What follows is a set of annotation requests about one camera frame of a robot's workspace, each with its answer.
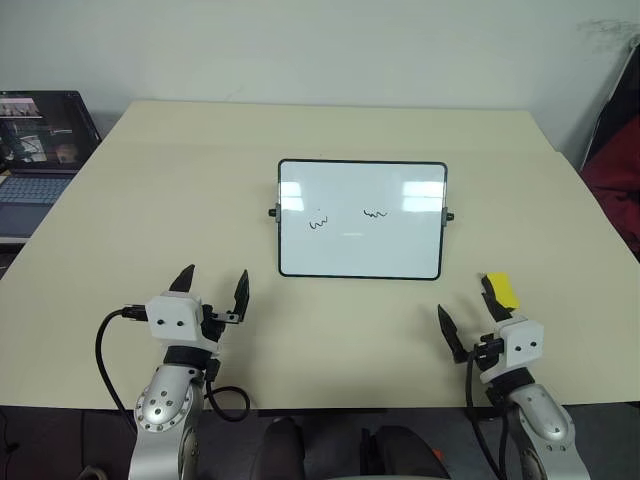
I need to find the black-framed tabletop whiteboard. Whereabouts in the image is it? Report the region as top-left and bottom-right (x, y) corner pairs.
(264, 158), (456, 281)

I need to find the yellow eraser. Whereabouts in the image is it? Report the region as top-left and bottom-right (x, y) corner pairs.
(486, 270), (522, 311)

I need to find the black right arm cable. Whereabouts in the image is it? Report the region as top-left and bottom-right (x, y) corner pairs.
(464, 348), (507, 480)

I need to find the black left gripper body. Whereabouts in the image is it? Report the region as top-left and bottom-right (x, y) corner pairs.
(199, 301), (241, 347)

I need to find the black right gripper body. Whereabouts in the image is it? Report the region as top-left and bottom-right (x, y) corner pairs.
(468, 335), (505, 371)

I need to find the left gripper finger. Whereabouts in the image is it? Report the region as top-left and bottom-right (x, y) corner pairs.
(168, 264), (197, 294)
(230, 269), (251, 324)

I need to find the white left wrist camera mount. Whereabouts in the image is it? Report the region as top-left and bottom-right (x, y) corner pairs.
(144, 294), (223, 357)

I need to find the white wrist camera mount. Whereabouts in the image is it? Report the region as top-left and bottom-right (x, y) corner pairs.
(144, 294), (223, 357)
(478, 314), (545, 384)

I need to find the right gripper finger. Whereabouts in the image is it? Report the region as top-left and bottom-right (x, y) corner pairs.
(479, 273), (516, 324)
(437, 303), (470, 364)

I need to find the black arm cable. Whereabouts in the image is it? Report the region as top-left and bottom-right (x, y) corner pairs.
(95, 301), (252, 432)
(464, 348), (507, 480)

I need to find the open blue laptop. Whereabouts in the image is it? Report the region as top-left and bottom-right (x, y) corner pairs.
(0, 90), (102, 239)

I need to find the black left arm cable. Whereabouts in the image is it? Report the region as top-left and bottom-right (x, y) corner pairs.
(95, 301), (252, 432)

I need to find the red cloth bundle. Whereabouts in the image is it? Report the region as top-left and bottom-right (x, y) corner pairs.
(578, 118), (640, 261)

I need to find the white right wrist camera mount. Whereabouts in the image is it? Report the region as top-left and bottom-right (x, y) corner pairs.
(478, 314), (545, 384)

